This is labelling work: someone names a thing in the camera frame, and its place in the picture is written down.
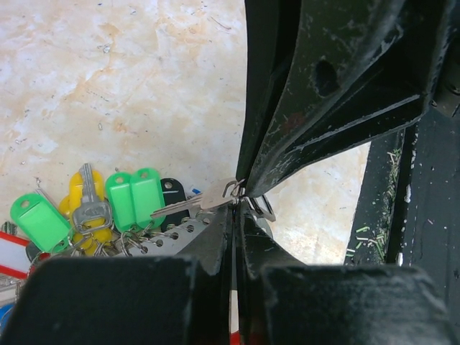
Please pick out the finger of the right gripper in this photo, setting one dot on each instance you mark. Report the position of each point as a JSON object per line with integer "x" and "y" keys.
{"x": 360, "y": 69}
{"x": 272, "y": 30}

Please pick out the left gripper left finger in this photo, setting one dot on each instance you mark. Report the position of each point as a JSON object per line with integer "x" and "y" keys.
{"x": 202, "y": 286}

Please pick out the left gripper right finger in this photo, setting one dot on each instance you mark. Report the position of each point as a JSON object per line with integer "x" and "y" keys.
{"x": 271, "y": 286}

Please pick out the black headed key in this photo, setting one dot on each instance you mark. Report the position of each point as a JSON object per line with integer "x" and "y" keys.
{"x": 219, "y": 193}

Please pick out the green key tag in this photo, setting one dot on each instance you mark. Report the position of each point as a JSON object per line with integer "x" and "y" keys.
{"x": 118, "y": 191}
{"x": 41, "y": 222}
{"x": 147, "y": 197}

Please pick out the yellow key tag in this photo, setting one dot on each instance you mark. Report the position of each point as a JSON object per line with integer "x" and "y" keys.
{"x": 89, "y": 242}

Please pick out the red key tag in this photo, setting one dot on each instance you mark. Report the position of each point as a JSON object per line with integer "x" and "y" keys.
{"x": 19, "y": 256}

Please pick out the blue key tag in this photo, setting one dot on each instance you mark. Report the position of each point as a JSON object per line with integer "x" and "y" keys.
{"x": 5, "y": 312}

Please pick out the silver key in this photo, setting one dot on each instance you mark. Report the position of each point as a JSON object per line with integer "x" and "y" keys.
{"x": 94, "y": 213}

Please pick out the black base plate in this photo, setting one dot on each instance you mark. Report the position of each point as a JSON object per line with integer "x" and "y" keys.
{"x": 408, "y": 208}

